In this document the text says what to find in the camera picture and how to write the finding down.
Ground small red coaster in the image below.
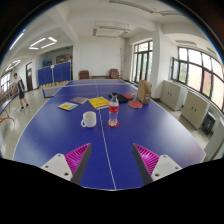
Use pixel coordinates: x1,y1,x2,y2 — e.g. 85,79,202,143
107,121,119,128

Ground right brown armchair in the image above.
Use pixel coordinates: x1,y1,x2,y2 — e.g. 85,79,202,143
109,69,122,79

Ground brown armchair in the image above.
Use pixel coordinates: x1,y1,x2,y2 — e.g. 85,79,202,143
109,69,122,79
79,70,90,79

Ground side blue table red legs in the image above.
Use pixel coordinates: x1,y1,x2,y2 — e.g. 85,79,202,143
0,99,14,124

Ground colourful small book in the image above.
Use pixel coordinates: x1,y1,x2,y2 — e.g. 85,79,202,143
59,102,77,111

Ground clear bottle red label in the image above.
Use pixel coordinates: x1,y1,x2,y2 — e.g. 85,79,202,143
108,92,119,122

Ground yellow book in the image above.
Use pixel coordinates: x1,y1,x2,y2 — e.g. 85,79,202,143
89,96,109,110

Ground near beige cabinet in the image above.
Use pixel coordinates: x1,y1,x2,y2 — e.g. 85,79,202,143
181,91,209,129

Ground red table tennis paddle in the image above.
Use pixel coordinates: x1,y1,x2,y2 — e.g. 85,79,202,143
128,101,143,109

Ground beige cabinet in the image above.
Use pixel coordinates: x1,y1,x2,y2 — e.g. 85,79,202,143
160,81,185,111
181,91,209,129

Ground black paddle case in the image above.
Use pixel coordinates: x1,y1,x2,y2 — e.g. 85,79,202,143
108,94,128,103

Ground person in dark shorts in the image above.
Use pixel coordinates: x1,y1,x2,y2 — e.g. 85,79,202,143
13,73,29,110

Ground brown thin book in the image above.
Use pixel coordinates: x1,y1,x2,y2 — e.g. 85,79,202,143
70,97,89,104

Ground far beige cabinet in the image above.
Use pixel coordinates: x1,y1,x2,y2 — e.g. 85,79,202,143
160,81,185,111

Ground black bin by window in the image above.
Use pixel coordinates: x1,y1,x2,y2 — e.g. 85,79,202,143
202,112,216,135

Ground red paddle behind case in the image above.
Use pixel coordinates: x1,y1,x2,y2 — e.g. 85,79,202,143
123,94,134,100

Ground brown cardboard box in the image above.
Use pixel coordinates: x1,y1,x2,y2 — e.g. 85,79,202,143
137,80,151,104

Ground blue table tennis table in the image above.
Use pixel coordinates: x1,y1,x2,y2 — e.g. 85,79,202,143
14,79,205,190

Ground blue folding partition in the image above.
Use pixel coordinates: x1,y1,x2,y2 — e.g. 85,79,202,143
38,62,71,86

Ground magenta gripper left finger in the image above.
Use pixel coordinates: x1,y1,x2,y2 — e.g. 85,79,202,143
42,143,92,185

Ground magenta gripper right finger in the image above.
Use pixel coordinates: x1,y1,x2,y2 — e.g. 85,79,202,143
133,143,181,185

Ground white ceramic mug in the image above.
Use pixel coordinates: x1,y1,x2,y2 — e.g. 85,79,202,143
81,111,96,128

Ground left brown armchair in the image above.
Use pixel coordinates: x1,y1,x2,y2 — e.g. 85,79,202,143
79,70,90,79

